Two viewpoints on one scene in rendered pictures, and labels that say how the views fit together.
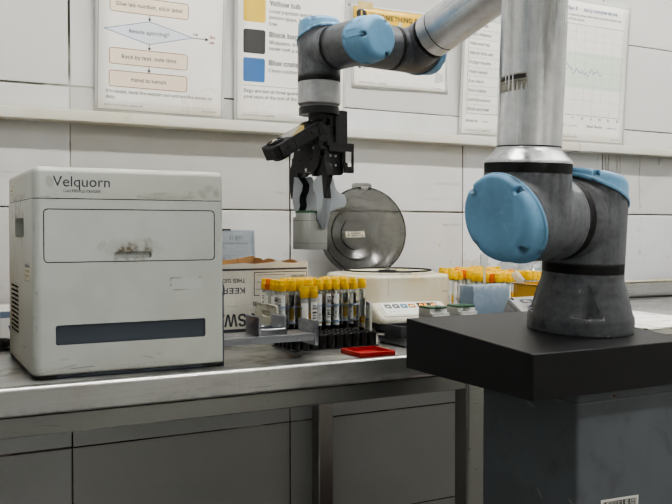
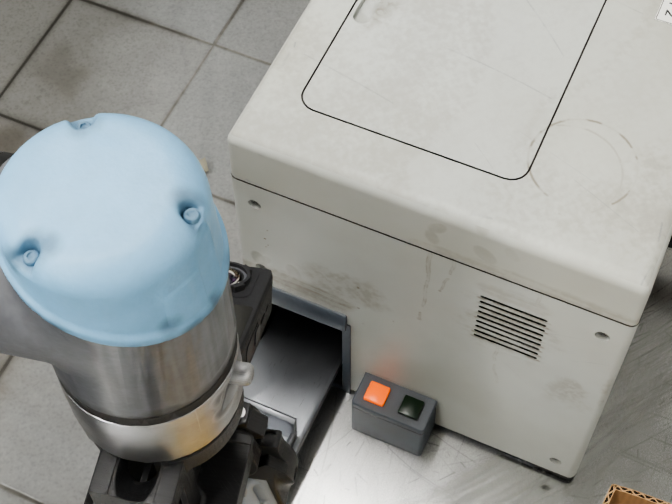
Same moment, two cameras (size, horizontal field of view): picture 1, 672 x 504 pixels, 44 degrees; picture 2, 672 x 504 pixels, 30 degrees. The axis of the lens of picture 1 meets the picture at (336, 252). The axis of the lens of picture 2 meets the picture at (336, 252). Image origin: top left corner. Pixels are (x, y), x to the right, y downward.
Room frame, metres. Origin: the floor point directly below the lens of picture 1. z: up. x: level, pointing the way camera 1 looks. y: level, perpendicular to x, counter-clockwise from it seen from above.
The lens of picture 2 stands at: (1.70, -0.05, 1.80)
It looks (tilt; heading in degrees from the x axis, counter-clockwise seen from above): 59 degrees down; 143
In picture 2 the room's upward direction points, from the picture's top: 1 degrees counter-clockwise
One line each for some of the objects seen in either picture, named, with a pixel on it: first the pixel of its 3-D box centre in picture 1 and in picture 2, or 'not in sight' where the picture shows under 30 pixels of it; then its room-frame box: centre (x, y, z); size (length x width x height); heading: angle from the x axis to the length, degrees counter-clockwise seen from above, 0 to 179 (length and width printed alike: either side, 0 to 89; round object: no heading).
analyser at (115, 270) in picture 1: (120, 267); (481, 190); (1.35, 0.35, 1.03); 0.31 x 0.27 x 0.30; 118
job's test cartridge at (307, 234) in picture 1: (310, 231); not in sight; (1.45, 0.04, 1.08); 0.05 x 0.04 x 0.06; 41
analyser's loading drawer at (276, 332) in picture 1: (253, 330); (262, 421); (1.36, 0.13, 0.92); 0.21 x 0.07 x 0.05; 118
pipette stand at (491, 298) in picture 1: (484, 309); not in sight; (1.69, -0.30, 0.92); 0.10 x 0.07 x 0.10; 125
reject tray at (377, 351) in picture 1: (367, 351); not in sight; (1.42, -0.05, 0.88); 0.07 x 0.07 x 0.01; 28
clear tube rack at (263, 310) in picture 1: (313, 319); not in sight; (1.63, 0.04, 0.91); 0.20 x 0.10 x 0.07; 118
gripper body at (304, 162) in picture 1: (322, 142); (172, 456); (1.47, 0.02, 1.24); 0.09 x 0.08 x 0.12; 131
